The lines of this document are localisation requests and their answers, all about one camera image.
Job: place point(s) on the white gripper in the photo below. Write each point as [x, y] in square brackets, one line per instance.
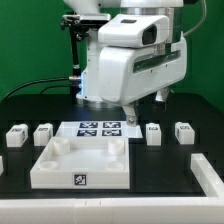
[127, 74]

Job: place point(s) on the white square tabletop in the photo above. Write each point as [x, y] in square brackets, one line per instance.
[83, 163]

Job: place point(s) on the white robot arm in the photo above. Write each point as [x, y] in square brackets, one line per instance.
[134, 48]

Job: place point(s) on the white obstacle fence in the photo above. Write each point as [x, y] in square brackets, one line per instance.
[208, 209]

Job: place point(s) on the white part at left edge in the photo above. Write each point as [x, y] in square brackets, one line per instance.
[1, 166]

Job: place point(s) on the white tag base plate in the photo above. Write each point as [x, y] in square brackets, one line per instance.
[98, 129]

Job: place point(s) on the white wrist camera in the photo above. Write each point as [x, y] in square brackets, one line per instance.
[135, 31]

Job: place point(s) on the black camera on stand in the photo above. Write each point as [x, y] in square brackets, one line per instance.
[79, 26]

